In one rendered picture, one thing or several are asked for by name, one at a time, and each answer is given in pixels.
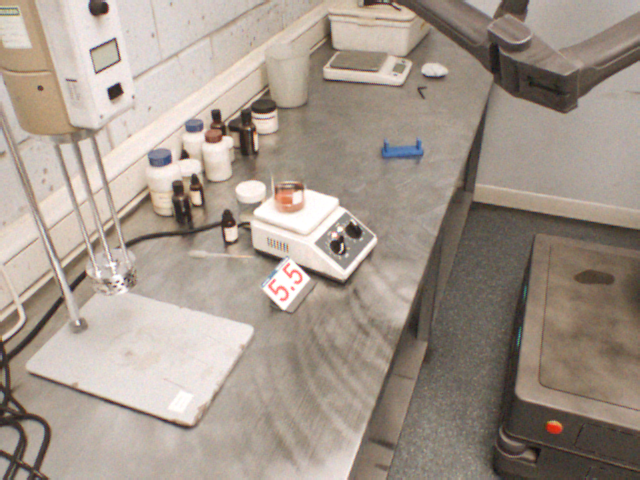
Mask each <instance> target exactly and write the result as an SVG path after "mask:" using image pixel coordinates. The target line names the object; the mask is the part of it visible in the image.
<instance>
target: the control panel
mask: <svg viewBox="0 0 640 480"><path fill-rule="evenodd" d="M351 219H352V220H354V221H356V223H357V224H358V225H359V227H360V228H361V229H362V231H363V233H362V235H361V236H360V237H359V238H351V237H349V236H348V235H347V233H346V231H345V228H346V225H347V224H348V223H349V221H350V220H351ZM338 228H342V231H339V230H338ZM333 233H336V236H333ZM340 235H343V236H344V244H345V245H346V248H347V250H346V252H345V254H343V256H338V254H335V253H334V252H333V251H332V250H331V248H330V243H331V242H332V240H333V239H337V238H338V237H339V236H340ZM374 237H375V235H374V234H372V233H371V232H370V231H368V230H367V229H366V228H364V227H363V225H362V224H361V223H360V222H359V221H357V220H356V219H354V218H353V217H352V216H351V215H349V214H348V213H347V211H345V213H344V214H343V215H342V216H340V217H339V218H338V219H337V220H336V221H335V222H334V223H333V224H332V225H331V226H330V228H329V229H328V230H327V231H325V232H324V233H323V234H322V235H321V236H320V237H319V238H318V239H317V240H316V242H315V243H314V244H315V245H316V246H317V247H318V248H319V249H320V250H322V251H323V252H324V253H325V254H326V256H328V257H330V258H331V259H332V260H333V261H334V262H335V263H336V264H338V265H339V266H340V267H342V268H343V269H345V271H346V269H347V267H348V266H349V265H350V264H351V263H352V262H353V261H354V259H356V258H357V257H358V255H359V254H360V253H361V252H362V250H363V249H364V248H365V247H366V246H367V245H368V244H370V242H371V240H372V239H373V238H374Z"/></svg>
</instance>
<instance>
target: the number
mask: <svg viewBox="0 0 640 480"><path fill-rule="evenodd" d="M305 279H306V276H305V275H304V274H303V273H302V272H301V271H300V269H299V267H297V266H296V265H295V264H294V263H293V262H292V261H291V260H290V259H289V261H288V262H287V263H286V264H285V265H283V266H282V267H281V268H280V271H279V272H278V273H277V274H276V275H275V276H274V277H273V278H272V280H271V281H270V282H268V283H267V284H266V286H265V287H264V288H265V289H266V290H267V291H268V292H270V293H271V294H272V295H273V296H274V298H275V299H276V301H277V302H278V303H279V304H280V305H281V306H284V305H285V304H286V303H287V301H288V299H289V298H290V297H291V295H292V294H293V293H294V292H295V291H296V289H297V288H299V287H300V286H301V284H302V282H303V281H304V280H305Z"/></svg>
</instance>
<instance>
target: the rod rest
mask: <svg viewBox="0 0 640 480"><path fill-rule="evenodd" d="M421 144H422V141H421V140H420V137H417V144H416V145H411V146H396V147H389V142H388V140H387V139H384V147H382V148H381V154H382V156H383V157H384V158H386V157H400V156H415V155H423V153H424V150H423V148H422V146H421Z"/></svg>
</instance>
